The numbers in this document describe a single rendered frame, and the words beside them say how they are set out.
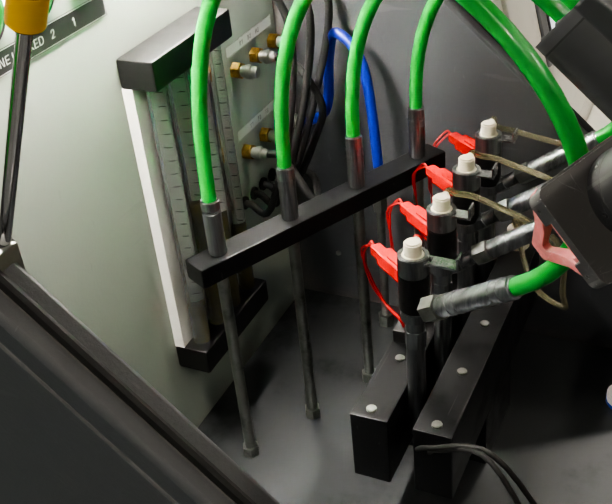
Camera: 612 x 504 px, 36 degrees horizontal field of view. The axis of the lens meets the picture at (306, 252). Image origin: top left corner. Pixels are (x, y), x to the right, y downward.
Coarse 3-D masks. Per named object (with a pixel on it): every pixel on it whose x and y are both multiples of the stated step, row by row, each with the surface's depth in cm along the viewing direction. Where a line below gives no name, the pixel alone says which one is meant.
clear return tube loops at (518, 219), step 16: (496, 128) 101; (512, 128) 100; (560, 144) 99; (496, 160) 95; (544, 176) 94; (448, 192) 88; (464, 192) 90; (496, 208) 89; (512, 224) 108; (560, 288) 91; (560, 304) 94
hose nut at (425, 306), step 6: (420, 300) 74; (426, 300) 73; (432, 300) 72; (420, 306) 73; (426, 306) 73; (432, 306) 72; (420, 312) 73; (426, 312) 73; (432, 312) 72; (426, 318) 73; (432, 318) 73; (438, 318) 72; (444, 318) 73
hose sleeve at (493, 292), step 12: (468, 288) 69; (480, 288) 68; (492, 288) 67; (504, 288) 66; (444, 300) 71; (456, 300) 70; (468, 300) 69; (480, 300) 68; (492, 300) 67; (504, 300) 67; (444, 312) 71; (456, 312) 71
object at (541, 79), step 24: (216, 0) 74; (456, 0) 58; (480, 0) 57; (504, 24) 57; (504, 48) 57; (528, 48) 56; (192, 72) 80; (528, 72) 57; (192, 96) 81; (552, 96) 56; (192, 120) 83; (552, 120) 57; (576, 120) 57; (576, 144) 57; (552, 264) 62; (528, 288) 65
